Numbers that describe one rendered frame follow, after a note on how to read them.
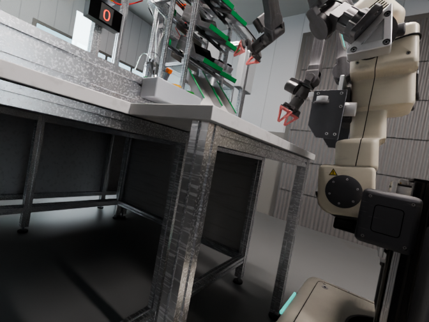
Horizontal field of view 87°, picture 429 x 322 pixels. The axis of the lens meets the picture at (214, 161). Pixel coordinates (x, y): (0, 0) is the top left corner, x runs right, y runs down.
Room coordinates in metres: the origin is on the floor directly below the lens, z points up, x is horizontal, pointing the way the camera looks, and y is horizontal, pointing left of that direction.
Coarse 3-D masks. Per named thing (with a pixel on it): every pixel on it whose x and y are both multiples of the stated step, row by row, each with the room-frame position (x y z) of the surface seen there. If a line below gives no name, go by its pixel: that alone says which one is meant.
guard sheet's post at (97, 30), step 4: (96, 24) 0.87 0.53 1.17; (96, 28) 0.87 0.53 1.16; (100, 28) 0.88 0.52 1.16; (92, 32) 0.87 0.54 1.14; (96, 32) 0.87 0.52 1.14; (100, 32) 0.88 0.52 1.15; (92, 36) 0.86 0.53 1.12; (96, 36) 0.88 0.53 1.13; (100, 36) 0.88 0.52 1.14; (92, 40) 0.86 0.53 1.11; (96, 40) 0.88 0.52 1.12; (100, 40) 0.89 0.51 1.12; (92, 44) 0.86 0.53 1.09; (96, 44) 0.88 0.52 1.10; (92, 48) 0.87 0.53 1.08; (96, 48) 0.88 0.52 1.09; (92, 52) 0.87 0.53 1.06; (96, 52) 0.88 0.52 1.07
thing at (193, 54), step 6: (180, 36) 1.24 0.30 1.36; (180, 42) 1.24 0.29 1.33; (192, 42) 1.16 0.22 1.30; (180, 48) 1.23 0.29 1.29; (192, 48) 1.16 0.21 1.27; (198, 48) 1.33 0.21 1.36; (192, 54) 1.15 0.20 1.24; (198, 54) 1.12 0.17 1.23; (204, 54) 1.28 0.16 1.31; (210, 54) 1.25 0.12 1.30; (198, 60) 1.17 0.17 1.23; (204, 60) 1.09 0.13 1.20; (210, 60) 1.25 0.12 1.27; (210, 66) 1.12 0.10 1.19; (216, 66) 1.15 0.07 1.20
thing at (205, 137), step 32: (192, 128) 0.48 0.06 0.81; (224, 128) 0.51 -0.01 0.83; (192, 160) 0.47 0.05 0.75; (288, 160) 0.90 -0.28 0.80; (192, 192) 0.46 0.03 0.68; (192, 224) 0.46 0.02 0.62; (288, 224) 1.14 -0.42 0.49; (192, 256) 0.48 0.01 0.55; (288, 256) 1.13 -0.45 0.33; (160, 320) 0.48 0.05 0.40
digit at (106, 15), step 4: (104, 4) 0.84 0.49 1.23; (104, 8) 0.84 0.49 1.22; (108, 8) 0.85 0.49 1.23; (100, 12) 0.83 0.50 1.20; (104, 12) 0.84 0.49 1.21; (108, 12) 0.85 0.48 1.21; (112, 12) 0.87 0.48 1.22; (100, 16) 0.83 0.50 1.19; (104, 16) 0.84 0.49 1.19; (108, 16) 0.86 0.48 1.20; (112, 16) 0.87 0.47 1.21; (104, 20) 0.85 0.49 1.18; (108, 20) 0.86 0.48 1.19
